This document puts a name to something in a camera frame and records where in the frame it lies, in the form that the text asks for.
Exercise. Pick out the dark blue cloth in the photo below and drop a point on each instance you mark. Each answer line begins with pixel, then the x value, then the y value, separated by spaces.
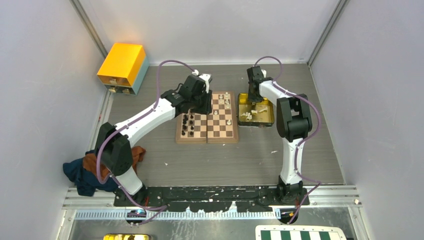
pixel 82 172

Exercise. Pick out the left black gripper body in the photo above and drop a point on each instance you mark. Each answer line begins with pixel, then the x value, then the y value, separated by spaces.
pixel 201 104

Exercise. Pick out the gold tin tray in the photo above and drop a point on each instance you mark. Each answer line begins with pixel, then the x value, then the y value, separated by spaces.
pixel 254 114

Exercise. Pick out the green white checkered board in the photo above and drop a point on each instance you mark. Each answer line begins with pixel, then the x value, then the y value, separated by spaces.
pixel 298 232

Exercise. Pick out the gold tin front edge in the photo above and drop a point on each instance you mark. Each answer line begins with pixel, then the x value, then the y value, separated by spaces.
pixel 126 236

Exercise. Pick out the orange cloth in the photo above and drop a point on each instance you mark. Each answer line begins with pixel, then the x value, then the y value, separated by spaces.
pixel 134 159

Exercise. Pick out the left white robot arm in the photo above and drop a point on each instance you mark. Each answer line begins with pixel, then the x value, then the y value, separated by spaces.
pixel 114 142

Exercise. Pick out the wooden chess board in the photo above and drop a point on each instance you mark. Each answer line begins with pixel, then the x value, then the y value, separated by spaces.
pixel 193 128

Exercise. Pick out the yellow teal drawer box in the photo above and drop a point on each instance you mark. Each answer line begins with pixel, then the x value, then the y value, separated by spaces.
pixel 124 68

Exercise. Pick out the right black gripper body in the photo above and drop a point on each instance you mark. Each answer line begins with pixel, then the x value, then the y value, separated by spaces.
pixel 253 97

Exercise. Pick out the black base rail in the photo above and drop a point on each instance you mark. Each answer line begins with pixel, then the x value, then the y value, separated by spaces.
pixel 211 199

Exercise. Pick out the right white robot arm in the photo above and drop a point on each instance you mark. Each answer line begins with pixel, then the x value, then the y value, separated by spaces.
pixel 293 124

